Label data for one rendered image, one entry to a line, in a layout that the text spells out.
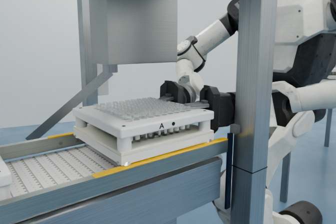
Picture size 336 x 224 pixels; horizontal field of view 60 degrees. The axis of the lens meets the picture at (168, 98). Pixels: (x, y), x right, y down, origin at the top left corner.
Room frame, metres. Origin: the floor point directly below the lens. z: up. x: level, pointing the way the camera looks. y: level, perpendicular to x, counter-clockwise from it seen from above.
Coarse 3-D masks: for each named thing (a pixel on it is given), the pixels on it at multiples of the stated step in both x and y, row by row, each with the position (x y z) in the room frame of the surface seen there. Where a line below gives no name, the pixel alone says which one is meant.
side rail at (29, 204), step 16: (224, 144) 0.66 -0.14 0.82; (160, 160) 0.55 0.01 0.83; (176, 160) 0.57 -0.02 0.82; (192, 160) 0.60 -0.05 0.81; (112, 176) 0.48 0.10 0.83; (128, 176) 0.50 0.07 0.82; (144, 176) 0.52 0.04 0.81; (32, 192) 0.41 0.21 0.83; (48, 192) 0.42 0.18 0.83; (64, 192) 0.43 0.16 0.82; (80, 192) 0.45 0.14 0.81; (96, 192) 0.46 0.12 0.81; (0, 208) 0.38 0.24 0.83; (16, 208) 0.39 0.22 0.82; (32, 208) 0.40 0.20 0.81; (48, 208) 0.41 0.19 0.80
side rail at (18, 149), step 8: (64, 136) 0.70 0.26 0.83; (72, 136) 0.71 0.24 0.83; (8, 144) 0.63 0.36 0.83; (16, 144) 0.63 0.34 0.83; (24, 144) 0.64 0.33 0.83; (32, 144) 0.65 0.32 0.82; (40, 144) 0.67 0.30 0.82; (48, 144) 0.68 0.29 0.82; (56, 144) 0.69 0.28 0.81; (64, 144) 0.70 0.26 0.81; (72, 144) 0.71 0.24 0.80; (0, 152) 0.61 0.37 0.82; (8, 152) 0.62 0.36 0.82; (16, 152) 0.63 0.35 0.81; (24, 152) 0.64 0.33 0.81; (32, 152) 0.65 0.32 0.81
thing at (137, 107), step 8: (104, 104) 0.69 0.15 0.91; (112, 104) 0.69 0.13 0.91; (120, 104) 0.69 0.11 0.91; (128, 104) 0.70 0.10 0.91; (136, 104) 0.68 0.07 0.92; (144, 104) 0.69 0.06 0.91; (152, 104) 0.69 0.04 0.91; (160, 104) 0.69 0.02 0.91; (168, 104) 0.69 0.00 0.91; (128, 112) 0.60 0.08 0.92; (136, 112) 0.60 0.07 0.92; (144, 112) 0.61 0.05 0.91
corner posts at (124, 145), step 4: (76, 120) 0.68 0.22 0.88; (80, 120) 0.68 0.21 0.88; (208, 120) 0.65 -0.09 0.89; (76, 124) 0.68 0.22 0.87; (80, 124) 0.68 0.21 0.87; (84, 124) 0.69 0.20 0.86; (200, 124) 0.65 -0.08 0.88; (204, 124) 0.64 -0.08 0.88; (208, 124) 0.65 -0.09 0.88; (200, 128) 0.65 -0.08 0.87; (204, 128) 0.64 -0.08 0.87; (208, 128) 0.65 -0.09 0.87; (120, 140) 0.51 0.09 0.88; (124, 140) 0.51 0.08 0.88; (128, 140) 0.52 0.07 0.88; (120, 144) 0.51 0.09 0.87; (124, 144) 0.51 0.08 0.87; (128, 144) 0.52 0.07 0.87; (120, 148) 0.51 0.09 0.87; (124, 148) 0.51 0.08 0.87; (128, 148) 0.52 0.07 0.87
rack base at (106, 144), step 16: (80, 128) 0.67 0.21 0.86; (96, 128) 0.67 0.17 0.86; (192, 128) 0.67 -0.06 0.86; (96, 144) 0.59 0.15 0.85; (112, 144) 0.55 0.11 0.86; (144, 144) 0.55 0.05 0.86; (160, 144) 0.56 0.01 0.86; (176, 144) 0.59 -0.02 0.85; (192, 144) 0.61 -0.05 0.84; (128, 160) 0.51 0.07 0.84
